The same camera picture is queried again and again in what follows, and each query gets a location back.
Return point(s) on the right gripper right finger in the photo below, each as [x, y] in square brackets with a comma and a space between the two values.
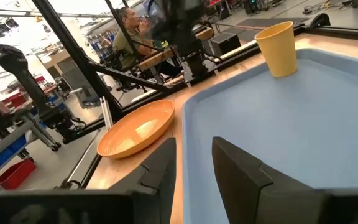
[244, 186]

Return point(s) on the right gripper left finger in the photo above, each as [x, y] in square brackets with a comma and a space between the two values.
[157, 174]

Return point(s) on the orange plate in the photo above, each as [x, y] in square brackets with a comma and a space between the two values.
[135, 130]

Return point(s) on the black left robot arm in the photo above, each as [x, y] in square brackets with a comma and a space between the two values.
[185, 34]

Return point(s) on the blue plastic tray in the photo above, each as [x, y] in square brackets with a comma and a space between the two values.
[291, 124]

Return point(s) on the yellow cup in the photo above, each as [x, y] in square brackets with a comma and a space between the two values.
[277, 49]

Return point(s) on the wooden desk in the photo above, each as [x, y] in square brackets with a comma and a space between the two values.
[157, 57]

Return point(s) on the person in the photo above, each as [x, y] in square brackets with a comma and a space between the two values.
[126, 43]

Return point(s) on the red plastic bin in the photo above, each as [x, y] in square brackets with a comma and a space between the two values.
[14, 174]

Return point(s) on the black box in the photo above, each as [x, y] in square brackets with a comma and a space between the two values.
[225, 43]

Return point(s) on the grey cart with blue bins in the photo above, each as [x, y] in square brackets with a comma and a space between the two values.
[8, 146]

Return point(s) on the black floor mat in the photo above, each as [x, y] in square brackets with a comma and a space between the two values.
[269, 22]

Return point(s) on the white metal bracket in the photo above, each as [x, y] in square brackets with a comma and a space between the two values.
[106, 112]

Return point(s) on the black aluminium table frame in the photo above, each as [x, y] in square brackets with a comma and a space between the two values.
[73, 46]

